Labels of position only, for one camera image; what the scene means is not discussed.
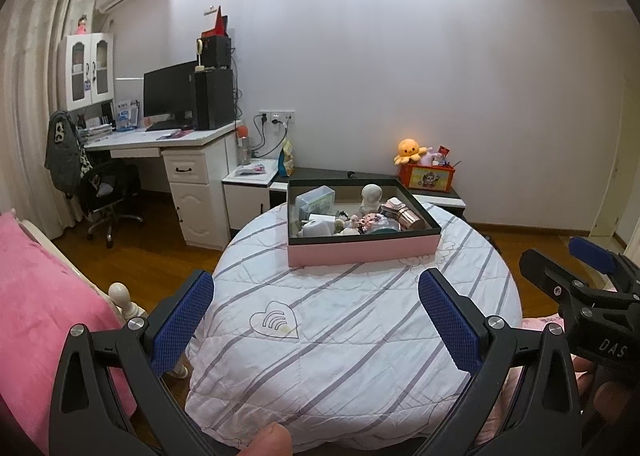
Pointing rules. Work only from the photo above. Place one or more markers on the orange octopus plush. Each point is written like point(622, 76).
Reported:
point(409, 149)

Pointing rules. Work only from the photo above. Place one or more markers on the small pink plush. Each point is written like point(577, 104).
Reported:
point(429, 158)

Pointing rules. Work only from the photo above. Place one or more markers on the white bed post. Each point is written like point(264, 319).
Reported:
point(120, 293)

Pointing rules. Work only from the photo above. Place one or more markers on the orange-cap water bottle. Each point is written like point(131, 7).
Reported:
point(243, 145)

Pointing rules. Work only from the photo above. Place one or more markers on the teal round tin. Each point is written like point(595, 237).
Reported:
point(382, 231)

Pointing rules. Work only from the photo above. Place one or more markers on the pink storage box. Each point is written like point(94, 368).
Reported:
point(360, 251)

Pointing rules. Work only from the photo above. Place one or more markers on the cream desk lamp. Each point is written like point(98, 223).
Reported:
point(200, 55)

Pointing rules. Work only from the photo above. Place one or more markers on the black office chair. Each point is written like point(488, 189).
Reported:
point(107, 191)

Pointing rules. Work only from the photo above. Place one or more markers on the white desk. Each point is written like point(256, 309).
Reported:
point(195, 186)

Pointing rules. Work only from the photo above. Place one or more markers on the clear plastic box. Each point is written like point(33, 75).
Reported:
point(315, 201)

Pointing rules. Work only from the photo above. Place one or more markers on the black computer tower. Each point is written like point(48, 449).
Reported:
point(215, 98)

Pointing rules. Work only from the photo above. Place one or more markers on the blue yellow snack bag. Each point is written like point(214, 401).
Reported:
point(286, 158)

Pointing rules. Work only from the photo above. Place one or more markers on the red folded box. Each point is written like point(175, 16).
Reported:
point(217, 23)

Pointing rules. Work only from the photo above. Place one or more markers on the pink blanket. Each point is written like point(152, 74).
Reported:
point(40, 301)

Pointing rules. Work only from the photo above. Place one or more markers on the pink nightstand item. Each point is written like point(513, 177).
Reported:
point(251, 168)

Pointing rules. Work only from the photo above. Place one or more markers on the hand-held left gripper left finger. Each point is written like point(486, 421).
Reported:
point(182, 323)

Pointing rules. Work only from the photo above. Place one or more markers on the black speaker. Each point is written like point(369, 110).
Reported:
point(217, 51)

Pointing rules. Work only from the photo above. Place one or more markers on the person's left hand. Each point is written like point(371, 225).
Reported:
point(265, 441)

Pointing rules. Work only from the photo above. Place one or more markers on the person's right hand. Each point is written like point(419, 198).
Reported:
point(607, 401)

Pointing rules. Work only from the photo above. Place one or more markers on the white pig doll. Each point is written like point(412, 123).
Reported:
point(351, 231)

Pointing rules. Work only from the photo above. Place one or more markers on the orange printed toy box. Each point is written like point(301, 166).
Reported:
point(430, 178)

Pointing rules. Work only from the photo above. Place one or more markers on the white glass-door cabinet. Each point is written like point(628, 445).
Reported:
point(85, 70)

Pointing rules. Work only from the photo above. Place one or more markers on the small doll on cabinet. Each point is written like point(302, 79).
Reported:
point(82, 25)

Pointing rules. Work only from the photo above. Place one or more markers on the rose gold can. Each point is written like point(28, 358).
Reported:
point(407, 220)

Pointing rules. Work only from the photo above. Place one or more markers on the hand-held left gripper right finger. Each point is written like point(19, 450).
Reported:
point(450, 321)

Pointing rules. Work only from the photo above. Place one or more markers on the white astronaut figurine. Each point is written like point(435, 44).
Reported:
point(371, 196)

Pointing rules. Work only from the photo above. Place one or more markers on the white nightstand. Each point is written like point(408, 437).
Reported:
point(250, 201)

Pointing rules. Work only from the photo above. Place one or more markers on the grey hanging jacket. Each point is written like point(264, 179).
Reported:
point(62, 150)

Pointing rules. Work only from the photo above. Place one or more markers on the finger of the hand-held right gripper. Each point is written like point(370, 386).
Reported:
point(550, 278)
point(592, 251)

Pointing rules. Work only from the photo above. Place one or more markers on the cream door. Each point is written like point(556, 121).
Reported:
point(625, 135)

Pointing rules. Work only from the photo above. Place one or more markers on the black computer monitor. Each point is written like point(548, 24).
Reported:
point(167, 90)

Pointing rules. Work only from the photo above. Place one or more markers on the cream curtain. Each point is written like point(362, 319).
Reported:
point(30, 85)

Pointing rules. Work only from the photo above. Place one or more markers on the black keyboard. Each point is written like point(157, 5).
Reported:
point(162, 125)

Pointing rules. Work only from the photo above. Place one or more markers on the wall power outlet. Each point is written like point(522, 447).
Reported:
point(277, 117)

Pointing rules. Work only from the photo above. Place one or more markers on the blue desk box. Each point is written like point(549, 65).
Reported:
point(126, 115)

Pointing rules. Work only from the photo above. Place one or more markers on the white charger plug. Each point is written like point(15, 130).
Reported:
point(317, 227)

